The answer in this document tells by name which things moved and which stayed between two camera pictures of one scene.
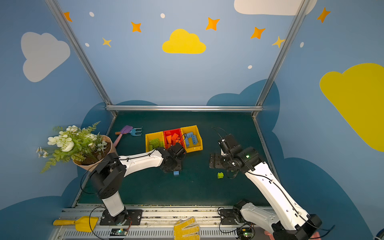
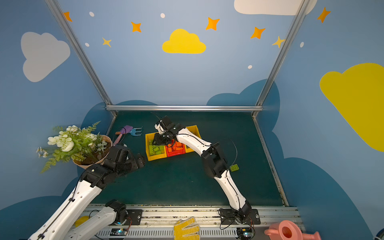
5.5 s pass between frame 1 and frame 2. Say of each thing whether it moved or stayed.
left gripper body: moved
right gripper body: moved
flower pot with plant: stayed
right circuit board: stayed
